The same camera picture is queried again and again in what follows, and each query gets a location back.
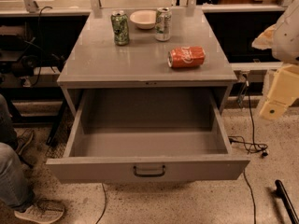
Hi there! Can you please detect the grey metal cabinet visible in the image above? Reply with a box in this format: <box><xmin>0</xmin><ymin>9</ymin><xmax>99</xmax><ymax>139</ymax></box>
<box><xmin>58</xmin><ymin>7</ymin><xmax>236</xmax><ymax>108</ymax></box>

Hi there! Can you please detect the dark sneaker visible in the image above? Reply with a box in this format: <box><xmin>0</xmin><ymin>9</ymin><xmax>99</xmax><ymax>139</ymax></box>
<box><xmin>16</xmin><ymin>129</ymin><xmax>35</xmax><ymax>155</ymax></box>

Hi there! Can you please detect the black floor cable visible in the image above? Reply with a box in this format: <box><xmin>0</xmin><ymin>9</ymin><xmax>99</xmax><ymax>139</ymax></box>
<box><xmin>228</xmin><ymin>75</ymin><xmax>269</xmax><ymax>224</ymax></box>

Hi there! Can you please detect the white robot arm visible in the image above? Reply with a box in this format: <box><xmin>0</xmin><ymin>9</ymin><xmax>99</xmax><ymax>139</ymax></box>
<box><xmin>251</xmin><ymin>0</ymin><xmax>299</xmax><ymax>120</ymax></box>

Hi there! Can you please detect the black drawer handle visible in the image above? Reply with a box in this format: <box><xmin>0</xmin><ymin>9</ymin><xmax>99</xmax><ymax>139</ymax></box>
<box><xmin>133</xmin><ymin>165</ymin><xmax>166</xmax><ymax>178</ymax></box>

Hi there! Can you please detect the open grey top drawer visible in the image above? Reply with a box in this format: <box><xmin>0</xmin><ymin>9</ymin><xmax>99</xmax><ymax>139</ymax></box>
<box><xmin>47</xmin><ymin>88</ymin><xmax>249</xmax><ymax>183</ymax></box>

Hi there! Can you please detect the grey sneaker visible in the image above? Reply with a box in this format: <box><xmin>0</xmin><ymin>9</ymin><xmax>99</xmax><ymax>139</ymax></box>
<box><xmin>14</xmin><ymin>199</ymin><xmax>65</xmax><ymax>224</ymax></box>

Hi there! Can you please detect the white bowl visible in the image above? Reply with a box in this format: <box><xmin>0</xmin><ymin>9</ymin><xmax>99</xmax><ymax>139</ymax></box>
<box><xmin>130</xmin><ymin>10</ymin><xmax>156</xmax><ymax>30</ymax></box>

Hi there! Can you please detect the person leg in jeans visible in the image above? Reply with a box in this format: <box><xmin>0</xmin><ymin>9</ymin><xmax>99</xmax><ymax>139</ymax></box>
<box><xmin>0</xmin><ymin>143</ymin><xmax>35</xmax><ymax>212</ymax></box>

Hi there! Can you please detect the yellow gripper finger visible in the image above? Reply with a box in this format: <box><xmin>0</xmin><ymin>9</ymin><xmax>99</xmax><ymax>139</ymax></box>
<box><xmin>259</xmin><ymin>64</ymin><xmax>299</xmax><ymax>120</ymax></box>

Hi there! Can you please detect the black pole on floor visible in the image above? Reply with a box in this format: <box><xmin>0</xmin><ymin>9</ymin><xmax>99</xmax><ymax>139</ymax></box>
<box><xmin>275</xmin><ymin>180</ymin><xmax>299</xmax><ymax>224</ymax></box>

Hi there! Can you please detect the black cable under drawer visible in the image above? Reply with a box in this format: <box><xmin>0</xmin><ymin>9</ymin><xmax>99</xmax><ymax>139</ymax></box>
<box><xmin>94</xmin><ymin>183</ymin><xmax>108</xmax><ymax>224</ymax></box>

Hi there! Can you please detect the white green soda can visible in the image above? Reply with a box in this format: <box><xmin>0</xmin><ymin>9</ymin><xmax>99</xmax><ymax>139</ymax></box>
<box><xmin>155</xmin><ymin>7</ymin><xmax>172</xmax><ymax>42</ymax></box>

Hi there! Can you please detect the dark machine on left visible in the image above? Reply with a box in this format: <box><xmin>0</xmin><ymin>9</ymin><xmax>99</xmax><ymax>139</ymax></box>
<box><xmin>0</xmin><ymin>22</ymin><xmax>65</xmax><ymax>87</ymax></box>

